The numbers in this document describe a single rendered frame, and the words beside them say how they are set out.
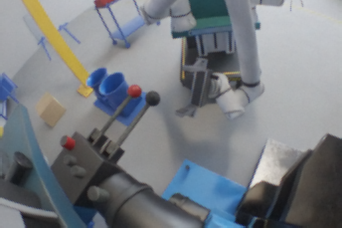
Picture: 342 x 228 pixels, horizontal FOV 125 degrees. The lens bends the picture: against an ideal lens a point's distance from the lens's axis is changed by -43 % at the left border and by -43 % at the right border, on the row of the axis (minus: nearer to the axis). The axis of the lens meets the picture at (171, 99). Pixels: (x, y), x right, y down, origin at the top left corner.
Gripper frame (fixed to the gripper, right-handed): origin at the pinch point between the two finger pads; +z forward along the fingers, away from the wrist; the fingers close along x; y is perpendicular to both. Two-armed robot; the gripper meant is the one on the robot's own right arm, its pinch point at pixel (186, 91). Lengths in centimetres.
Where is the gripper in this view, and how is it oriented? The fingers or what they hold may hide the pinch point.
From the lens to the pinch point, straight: 45.7
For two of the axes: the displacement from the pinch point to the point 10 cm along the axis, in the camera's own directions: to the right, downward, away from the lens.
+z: -5.7, 1.8, -8.0
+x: -1.5, 9.4, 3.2
